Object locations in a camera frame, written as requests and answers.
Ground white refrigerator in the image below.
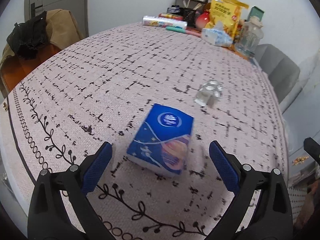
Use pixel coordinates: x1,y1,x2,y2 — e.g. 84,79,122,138
283,80,319,185

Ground blue pocket tissue pack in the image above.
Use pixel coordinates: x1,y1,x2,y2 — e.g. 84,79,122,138
126,103,194,177

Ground grey upholstered chair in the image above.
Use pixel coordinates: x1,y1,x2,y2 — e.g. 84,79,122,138
254,44,300,103

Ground silver pill blister pack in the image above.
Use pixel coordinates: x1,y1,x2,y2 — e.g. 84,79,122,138
194,80,223,108

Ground clear plastic water jug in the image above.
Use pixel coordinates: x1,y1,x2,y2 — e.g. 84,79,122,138
234,16,264,58

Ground blue white tissue pack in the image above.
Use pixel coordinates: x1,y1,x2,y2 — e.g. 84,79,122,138
201,21,233,48

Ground teal pink pen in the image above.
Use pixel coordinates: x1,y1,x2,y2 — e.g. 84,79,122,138
165,26,201,37

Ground brown paper bag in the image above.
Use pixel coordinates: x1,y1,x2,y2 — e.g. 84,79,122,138
1,9,84,64

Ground green tall carton box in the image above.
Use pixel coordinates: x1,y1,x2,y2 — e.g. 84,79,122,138
247,6,264,21

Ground black cloth on chair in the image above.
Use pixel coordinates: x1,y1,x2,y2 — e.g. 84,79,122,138
7,11,49,60

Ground red peach shaped jar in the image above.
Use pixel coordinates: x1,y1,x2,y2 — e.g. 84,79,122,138
195,10,210,30

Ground white roll of bags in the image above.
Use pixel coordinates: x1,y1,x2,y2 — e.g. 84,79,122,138
142,16,188,29

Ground yellow snack bag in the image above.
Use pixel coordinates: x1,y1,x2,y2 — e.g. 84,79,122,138
205,0,249,39

